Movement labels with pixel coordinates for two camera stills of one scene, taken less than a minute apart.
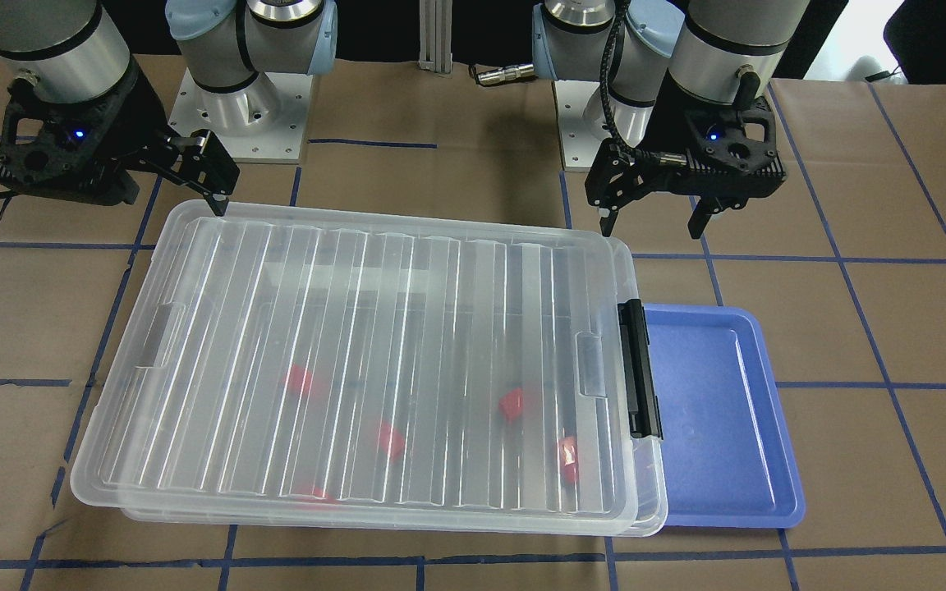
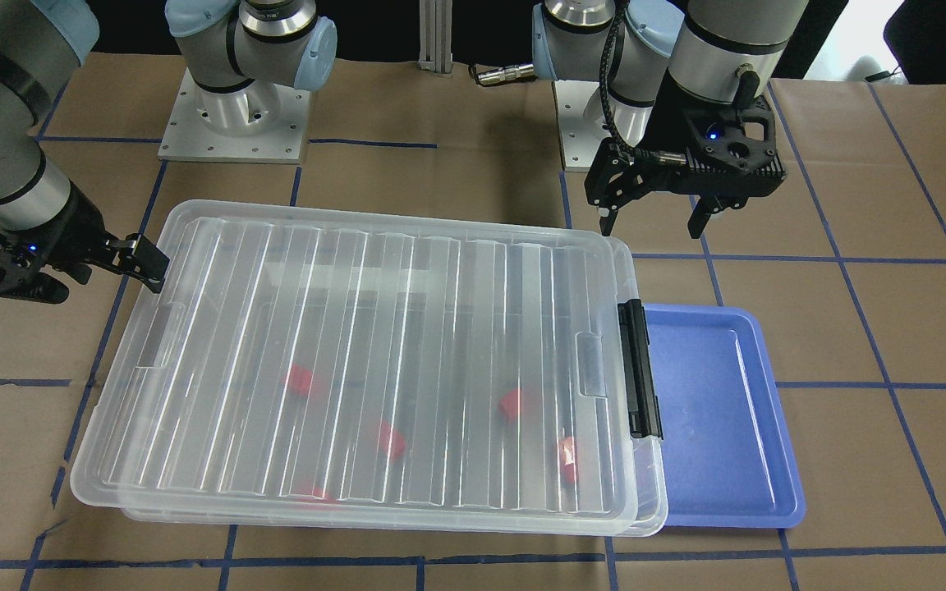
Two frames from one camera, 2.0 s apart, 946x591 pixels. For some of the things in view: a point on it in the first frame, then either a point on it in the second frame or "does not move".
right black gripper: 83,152 -> 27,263
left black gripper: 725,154 does not move
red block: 512,404 does not move
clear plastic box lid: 359,361 does not move
